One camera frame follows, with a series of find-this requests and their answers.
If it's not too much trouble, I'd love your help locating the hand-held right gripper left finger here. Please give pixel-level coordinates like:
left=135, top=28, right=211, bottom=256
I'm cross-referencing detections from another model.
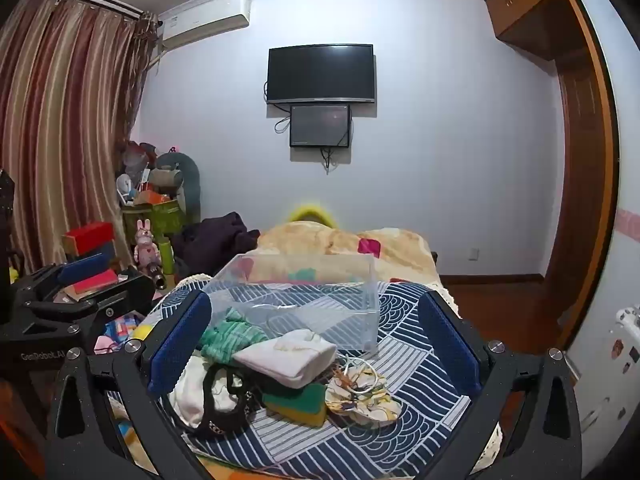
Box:
left=46, top=291, right=221, bottom=480

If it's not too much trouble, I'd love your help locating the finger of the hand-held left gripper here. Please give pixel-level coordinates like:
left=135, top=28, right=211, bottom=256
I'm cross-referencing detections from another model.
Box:
left=12, top=256, right=121, bottom=311
left=65, top=271, right=157, bottom=333

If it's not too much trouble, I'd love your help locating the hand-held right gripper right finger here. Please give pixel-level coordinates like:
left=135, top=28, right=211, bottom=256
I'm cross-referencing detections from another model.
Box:
left=417, top=287, right=583, bottom=480

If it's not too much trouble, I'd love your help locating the green striped cloth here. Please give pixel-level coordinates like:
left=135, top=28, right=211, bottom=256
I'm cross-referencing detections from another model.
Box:
left=197, top=307, right=271, bottom=366

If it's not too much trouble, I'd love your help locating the white cloth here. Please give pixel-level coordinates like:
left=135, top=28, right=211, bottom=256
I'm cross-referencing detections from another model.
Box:
left=169, top=357, right=242, bottom=431

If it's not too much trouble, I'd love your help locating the black lace underwear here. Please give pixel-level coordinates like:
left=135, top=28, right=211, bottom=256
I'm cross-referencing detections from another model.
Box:
left=167, top=362, right=266, bottom=440

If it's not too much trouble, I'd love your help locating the floral cloth face mask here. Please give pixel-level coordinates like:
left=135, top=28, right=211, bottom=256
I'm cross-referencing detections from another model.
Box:
left=325, top=357, right=403, bottom=428

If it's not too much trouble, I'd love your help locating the white towel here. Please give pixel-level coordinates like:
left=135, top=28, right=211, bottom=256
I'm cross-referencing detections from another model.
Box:
left=232, top=330, right=338, bottom=390

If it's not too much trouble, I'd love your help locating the green and yellow sponge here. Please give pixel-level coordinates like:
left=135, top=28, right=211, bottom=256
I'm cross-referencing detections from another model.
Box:
left=262, top=382, right=328, bottom=428

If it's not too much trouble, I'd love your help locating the clear plastic box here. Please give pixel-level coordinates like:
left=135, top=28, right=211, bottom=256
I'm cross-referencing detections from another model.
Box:
left=202, top=253, right=382, bottom=352

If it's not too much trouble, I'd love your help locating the red book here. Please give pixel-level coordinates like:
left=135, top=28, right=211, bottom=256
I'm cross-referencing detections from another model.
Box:
left=65, top=269, right=119, bottom=297

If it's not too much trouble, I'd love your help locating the blue box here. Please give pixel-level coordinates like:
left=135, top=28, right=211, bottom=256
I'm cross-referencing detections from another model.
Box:
left=65, top=241, right=119, bottom=267

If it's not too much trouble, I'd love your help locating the red box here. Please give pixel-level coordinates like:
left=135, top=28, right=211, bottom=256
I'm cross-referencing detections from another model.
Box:
left=62, top=221, right=116, bottom=256

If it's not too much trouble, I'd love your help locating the pink rabbit plush toy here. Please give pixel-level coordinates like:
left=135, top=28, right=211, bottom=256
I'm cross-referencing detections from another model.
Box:
left=135, top=219, right=162, bottom=278

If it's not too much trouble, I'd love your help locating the blue wave-pattern cloth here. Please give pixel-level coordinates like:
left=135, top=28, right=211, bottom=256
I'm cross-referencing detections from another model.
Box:
left=107, top=280, right=501, bottom=480

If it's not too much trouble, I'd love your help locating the green cardboard box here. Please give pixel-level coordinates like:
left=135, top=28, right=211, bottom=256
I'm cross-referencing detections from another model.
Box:
left=122, top=200, right=183, bottom=241

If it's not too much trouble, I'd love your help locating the dark purple clothes pile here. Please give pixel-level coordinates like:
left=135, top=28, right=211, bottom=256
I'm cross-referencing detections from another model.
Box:
left=172, top=211, right=261, bottom=281

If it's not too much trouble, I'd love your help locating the grey-green long plush toy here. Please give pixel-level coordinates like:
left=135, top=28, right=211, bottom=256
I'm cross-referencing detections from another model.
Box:
left=155, top=152, right=202, bottom=222

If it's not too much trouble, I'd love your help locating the striped red and beige curtain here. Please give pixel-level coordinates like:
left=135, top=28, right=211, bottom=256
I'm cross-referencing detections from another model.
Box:
left=0, top=0, right=152, bottom=276

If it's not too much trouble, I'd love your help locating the beige fleece blanket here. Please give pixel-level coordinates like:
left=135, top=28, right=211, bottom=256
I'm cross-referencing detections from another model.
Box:
left=250, top=220, right=441, bottom=291

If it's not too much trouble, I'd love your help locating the white door with stickers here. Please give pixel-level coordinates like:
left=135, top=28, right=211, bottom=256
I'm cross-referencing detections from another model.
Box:
left=565, top=0, right=640, bottom=428

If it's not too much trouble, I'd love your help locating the yellow round object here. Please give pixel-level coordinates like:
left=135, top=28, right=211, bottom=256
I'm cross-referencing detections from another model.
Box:
left=287, top=203, right=337, bottom=227

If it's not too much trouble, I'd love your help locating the brown wooden wardrobe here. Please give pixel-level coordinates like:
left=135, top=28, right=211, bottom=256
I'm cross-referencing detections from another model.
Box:
left=482, top=0, right=621, bottom=356

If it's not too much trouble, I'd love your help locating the white air conditioner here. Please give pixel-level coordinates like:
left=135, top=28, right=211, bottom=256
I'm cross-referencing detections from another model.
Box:
left=159, top=0, right=249, bottom=53

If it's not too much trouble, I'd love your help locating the small black wall monitor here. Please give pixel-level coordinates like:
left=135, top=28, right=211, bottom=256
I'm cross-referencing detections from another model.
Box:
left=290, top=104, right=351, bottom=149

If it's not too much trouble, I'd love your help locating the black wall television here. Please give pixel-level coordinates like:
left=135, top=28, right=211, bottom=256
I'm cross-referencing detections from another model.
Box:
left=266, top=44, right=376, bottom=106

